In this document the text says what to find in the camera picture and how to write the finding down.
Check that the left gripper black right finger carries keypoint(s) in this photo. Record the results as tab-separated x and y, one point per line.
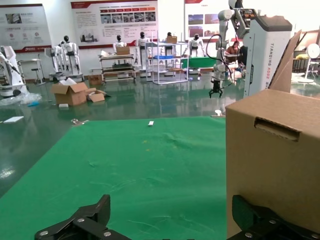
260	222

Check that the white standing fan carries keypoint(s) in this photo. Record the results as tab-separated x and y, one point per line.
313	52

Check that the white background robot head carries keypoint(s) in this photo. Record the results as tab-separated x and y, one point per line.
235	3

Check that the metal shelf cart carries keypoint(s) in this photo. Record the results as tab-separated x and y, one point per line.
117	67

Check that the cardboard box on rack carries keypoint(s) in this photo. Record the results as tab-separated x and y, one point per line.
171	39

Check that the white metal table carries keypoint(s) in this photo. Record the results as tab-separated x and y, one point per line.
30	61

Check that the white leaning wheeled robot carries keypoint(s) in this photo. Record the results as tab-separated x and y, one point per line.
8	75

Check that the white flat board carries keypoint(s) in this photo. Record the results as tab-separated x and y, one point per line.
13	119

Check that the white Tianqing robot torso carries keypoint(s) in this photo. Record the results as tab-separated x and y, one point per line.
265	55

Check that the wall poster with photo row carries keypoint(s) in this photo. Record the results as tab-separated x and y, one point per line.
112	25

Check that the clear plastic wrap pile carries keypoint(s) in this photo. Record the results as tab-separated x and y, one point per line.
22	98

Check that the white table clamp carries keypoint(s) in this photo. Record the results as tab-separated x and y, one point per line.
218	113

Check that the metal table clamp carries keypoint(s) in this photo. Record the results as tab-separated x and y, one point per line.
78	122

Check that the cardboard box on cart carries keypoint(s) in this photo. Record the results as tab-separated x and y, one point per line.
123	50

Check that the blue plastic tray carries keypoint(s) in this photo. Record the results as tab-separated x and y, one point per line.
162	57

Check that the closed printed cardboard box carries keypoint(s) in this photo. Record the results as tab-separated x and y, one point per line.
95	80

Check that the black background robot gripper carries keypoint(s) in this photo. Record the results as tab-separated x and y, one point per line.
215	88

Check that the green covered table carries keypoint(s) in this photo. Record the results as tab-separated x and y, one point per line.
198	62

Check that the small flat open cardboard box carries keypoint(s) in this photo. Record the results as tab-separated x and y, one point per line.
96	96

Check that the wall poster with large photos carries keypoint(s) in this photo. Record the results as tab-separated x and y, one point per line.
200	22

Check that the green table cloth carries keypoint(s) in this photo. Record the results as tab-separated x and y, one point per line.
140	175

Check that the wall poster with red icons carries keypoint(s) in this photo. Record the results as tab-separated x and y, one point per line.
22	25

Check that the large open cardboard box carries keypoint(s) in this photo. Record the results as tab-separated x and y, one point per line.
68	96

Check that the small white label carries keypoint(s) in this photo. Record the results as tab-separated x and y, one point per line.
151	123

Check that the person in dark clothes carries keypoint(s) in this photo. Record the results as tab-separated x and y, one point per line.
242	56

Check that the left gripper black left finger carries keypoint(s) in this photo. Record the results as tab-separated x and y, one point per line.
87	225

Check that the seated person red top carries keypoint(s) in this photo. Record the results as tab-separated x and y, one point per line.
233	48

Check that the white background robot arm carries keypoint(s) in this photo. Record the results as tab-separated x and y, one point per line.
223	27

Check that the white foam block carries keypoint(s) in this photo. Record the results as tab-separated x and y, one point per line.
64	106

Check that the white tube frame rack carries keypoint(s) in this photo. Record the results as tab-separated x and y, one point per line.
167	75

